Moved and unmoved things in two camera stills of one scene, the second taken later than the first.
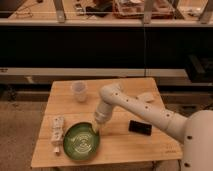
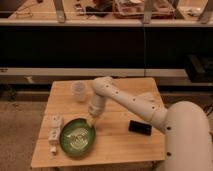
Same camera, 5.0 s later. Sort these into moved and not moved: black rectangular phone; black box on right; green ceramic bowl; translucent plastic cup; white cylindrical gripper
Moved: green ceramic bowl; white cylindrical gripper
Not moved: black rectangular phone; black box on right; translucent plastic cup
